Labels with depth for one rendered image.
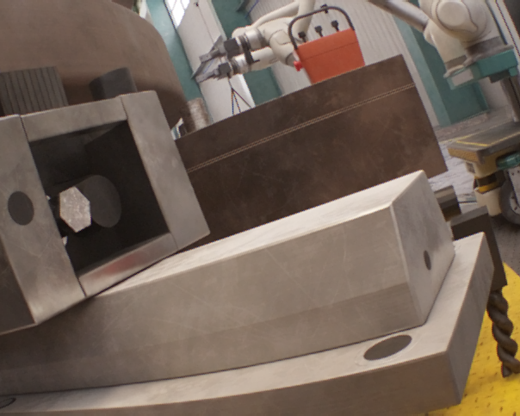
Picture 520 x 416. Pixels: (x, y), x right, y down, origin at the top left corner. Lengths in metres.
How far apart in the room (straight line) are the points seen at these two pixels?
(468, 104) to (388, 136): 9.23
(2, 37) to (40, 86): 0.44
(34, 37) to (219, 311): 0.87
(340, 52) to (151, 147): 1.08
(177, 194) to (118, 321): 0.24
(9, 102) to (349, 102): 1.21
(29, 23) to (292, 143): 0.87
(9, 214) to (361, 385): 0.37
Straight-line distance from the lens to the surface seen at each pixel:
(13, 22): 1.26
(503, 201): 2.09
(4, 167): 0.62
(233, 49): 2.27
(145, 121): 0.81
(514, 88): 2.47
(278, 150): 1.76
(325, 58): 1.79
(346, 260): 0.49
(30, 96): 0.77
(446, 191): 1.17
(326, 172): 1.76
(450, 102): 10.73
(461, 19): 1.81
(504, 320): 1.04
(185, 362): 0.59
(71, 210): 0.67
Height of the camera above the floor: 0.52
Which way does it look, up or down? 4 degrees down
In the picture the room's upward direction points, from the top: 22 degrees counter-clockwise
